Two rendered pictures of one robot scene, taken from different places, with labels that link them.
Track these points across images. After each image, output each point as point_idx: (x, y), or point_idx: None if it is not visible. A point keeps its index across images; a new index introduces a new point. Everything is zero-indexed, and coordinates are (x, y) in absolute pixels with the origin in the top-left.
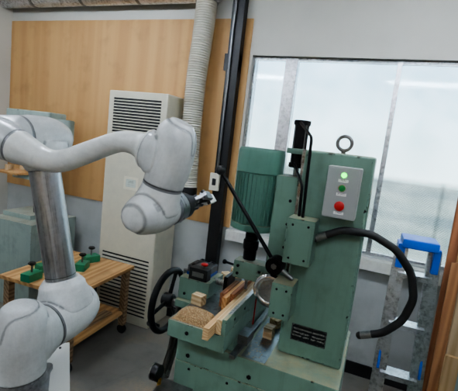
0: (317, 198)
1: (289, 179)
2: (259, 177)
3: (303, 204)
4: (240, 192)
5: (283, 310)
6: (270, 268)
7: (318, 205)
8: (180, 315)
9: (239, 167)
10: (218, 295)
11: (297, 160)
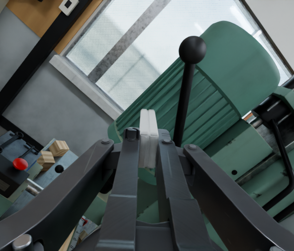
0: (284, 205)
1: (261, 144)
2: (226, 109)
3: (279, 219)
4: (172, 107)
5: None
6: None
7: (275, 213)
8: None
9: (202, 61)
10: (20, 208)
11: (279, 117)
